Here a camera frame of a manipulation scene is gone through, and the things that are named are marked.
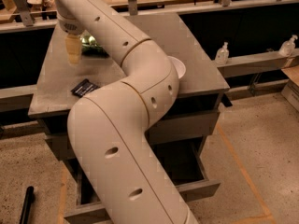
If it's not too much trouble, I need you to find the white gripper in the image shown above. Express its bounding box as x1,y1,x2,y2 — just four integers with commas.
57,12,84,64

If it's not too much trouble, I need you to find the crushed green can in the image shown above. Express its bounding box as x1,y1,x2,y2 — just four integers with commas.
80,35,108,57

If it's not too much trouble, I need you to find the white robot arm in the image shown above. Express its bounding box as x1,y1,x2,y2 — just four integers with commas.
55,0,198,224

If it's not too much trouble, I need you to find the grey top drawer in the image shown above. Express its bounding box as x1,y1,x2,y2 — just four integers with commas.
45,109,221,161

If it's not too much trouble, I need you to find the grey drawer cabinet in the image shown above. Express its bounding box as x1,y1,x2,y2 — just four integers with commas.
29,14,229,224

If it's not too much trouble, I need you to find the grey open middle drawer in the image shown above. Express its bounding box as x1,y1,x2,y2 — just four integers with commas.
64,138,221,224

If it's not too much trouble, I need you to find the dark blue snack packet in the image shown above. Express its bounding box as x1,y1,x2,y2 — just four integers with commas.
71,79,99,97

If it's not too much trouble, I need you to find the grey metal railing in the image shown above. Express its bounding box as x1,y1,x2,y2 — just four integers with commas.
1,0,298,119

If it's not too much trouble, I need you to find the white bowl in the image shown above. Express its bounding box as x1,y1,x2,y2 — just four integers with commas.
168,56,186,79

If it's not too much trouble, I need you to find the clear sanitizer bottle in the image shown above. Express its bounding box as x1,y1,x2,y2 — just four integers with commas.
278,35,298,57
215,42,229,64

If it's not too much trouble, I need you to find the black cylindrical bar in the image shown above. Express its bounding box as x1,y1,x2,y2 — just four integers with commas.
19,186,35,224

